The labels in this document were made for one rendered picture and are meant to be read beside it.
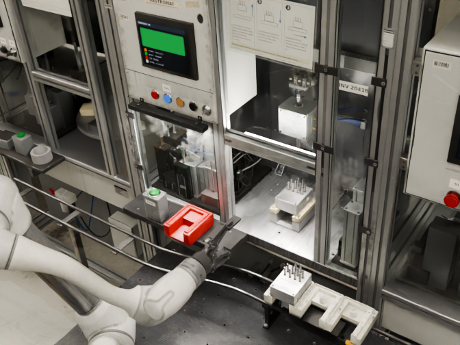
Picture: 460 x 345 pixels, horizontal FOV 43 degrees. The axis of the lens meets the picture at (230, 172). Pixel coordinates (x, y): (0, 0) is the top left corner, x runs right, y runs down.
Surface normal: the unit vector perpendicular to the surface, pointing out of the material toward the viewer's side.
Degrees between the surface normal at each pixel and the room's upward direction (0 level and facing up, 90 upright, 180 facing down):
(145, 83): 90
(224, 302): 0
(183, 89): 90
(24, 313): 0
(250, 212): 0
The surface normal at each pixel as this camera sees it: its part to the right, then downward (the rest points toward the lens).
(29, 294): -0.06, -0.82
